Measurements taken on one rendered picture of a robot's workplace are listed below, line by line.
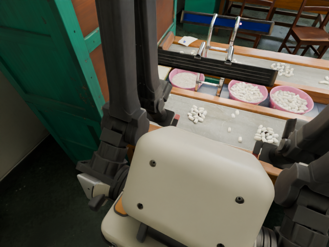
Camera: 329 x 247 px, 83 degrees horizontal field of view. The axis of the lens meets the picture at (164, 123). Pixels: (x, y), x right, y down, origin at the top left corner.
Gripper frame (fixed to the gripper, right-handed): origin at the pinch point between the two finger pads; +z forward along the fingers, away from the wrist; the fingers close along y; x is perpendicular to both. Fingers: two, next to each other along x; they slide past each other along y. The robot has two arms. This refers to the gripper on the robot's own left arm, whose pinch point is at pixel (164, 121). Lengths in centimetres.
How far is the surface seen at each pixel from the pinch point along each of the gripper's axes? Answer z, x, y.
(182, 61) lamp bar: 8.1, -34.3, 5.2
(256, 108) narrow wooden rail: 45, -37, -41
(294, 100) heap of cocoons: 57, -55, -64
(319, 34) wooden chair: 170, -215, -107
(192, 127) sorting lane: 33.2, -8.8, -8.3
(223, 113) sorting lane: 42, -25, -23
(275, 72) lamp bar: 9, -41, -38
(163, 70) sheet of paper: 48, -46, 30
